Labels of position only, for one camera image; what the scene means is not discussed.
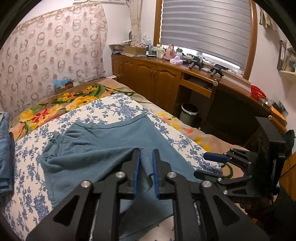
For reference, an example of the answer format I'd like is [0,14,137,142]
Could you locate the colourful flower blanket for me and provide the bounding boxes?
[9,78,246,179]

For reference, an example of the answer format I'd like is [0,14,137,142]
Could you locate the grey waste bin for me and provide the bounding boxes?
[180,102,199,126]

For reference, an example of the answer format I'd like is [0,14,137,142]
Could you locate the beige tied side curtain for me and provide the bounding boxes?
[129,0,142,46]

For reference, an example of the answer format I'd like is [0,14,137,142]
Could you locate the blue denim jeans pile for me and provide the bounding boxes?
[0,112,15,208]

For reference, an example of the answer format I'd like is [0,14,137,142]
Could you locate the cardboard box with blue cloth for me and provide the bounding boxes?
[53,78,74,93]

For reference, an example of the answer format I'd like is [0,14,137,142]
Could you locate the wooden sideboard cabinet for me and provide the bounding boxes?
[111,55,287,146]

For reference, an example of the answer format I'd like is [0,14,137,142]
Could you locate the red plastic basket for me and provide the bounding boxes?
[250,85,266,100]

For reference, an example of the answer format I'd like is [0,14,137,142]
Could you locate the pink bottle on sideboard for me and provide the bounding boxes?
[165,44,176,61]

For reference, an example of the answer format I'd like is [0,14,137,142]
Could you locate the grey zebra window blind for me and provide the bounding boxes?
[161,0,251,69]

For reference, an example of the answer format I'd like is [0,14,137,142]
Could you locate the blue floral white quilt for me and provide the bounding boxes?
[4,93,222,240]

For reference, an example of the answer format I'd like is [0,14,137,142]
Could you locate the black spare gripper device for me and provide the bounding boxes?
[189,56,204,70]

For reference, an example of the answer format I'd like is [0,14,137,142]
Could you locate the flat cardboard box on sideboard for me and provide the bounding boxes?
[123,45,147,56]

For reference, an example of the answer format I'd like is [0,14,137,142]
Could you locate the teal blue shorts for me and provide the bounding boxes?
[40,113,195,240]

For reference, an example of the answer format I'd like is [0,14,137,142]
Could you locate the pink circle pattern curtain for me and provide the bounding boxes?
[1,4,108,117]

